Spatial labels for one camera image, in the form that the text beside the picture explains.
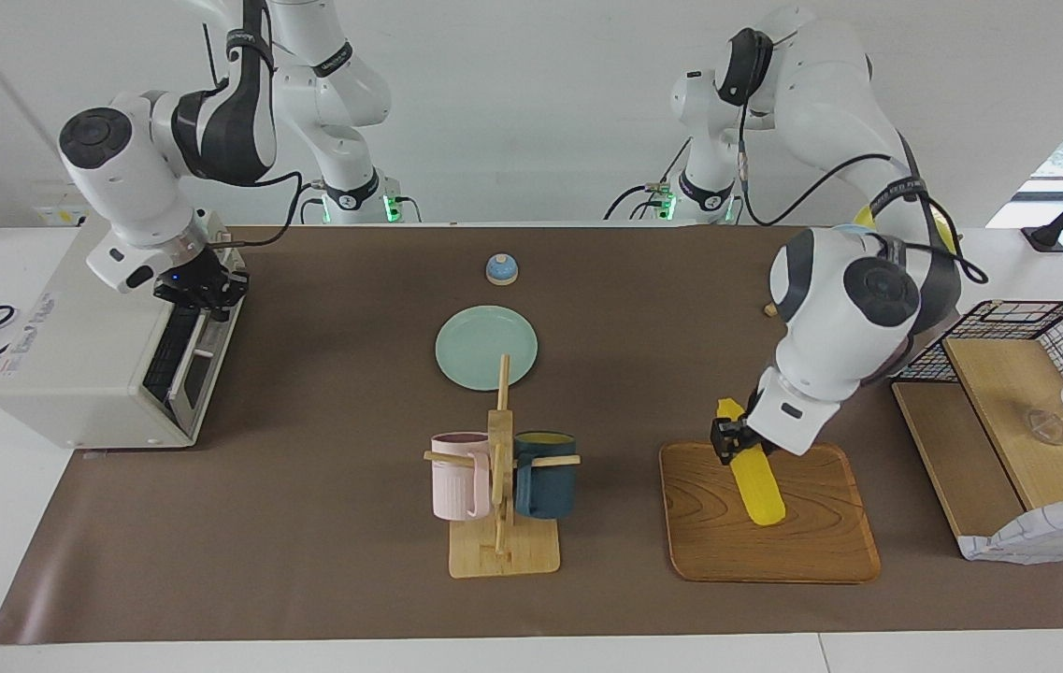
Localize yellow corn cob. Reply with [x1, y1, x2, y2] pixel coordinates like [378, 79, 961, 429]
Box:
[716, 397, 786, 527]

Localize beige toaster oven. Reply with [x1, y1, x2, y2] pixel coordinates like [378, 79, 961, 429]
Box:
[0, 220, 247, 451]

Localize mint green plate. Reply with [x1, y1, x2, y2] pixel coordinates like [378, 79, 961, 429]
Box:
[435, 305, 539, 392]

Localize brown wooden tray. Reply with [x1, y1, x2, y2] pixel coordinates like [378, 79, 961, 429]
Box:
[659, 440, 882, 585]

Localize dark blue mug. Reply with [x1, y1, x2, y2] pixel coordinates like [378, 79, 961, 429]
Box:
[514, 431, 579, 521]

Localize yellow plate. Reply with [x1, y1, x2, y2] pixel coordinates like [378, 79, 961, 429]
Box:
[854, 206, 957, 253]

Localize brown table mat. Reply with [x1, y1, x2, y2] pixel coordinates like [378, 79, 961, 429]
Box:
[0, 224, 1063, 646]

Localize light wooden shelf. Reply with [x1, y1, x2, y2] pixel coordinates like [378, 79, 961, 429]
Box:
[891, 336, 1063, 562]

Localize wooden mug rack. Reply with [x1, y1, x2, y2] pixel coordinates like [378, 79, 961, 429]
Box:
[424, 353, 582, 579]

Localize pink mug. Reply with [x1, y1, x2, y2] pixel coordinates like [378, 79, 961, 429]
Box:
[430, 432, 493, 522]

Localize white checked cloth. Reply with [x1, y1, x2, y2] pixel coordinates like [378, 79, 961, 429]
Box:
[956, 494, 1063, 566]

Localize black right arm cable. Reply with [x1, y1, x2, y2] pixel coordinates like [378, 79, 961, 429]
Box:
[213, 171, 312, 250]

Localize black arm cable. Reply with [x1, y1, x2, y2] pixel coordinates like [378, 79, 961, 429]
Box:
[213, 171, 312, 250]
[737, 103, 990, 284]

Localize black base cable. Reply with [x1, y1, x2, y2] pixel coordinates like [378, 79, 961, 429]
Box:
[285, 179, 326, 225]
[604, 140, 693, 222]

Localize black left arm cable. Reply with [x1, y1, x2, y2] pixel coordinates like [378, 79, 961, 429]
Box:
[737, 103, 990, 284]

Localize black wire basket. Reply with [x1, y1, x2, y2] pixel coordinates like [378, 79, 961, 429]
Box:
[888, 299, 1063, 473]

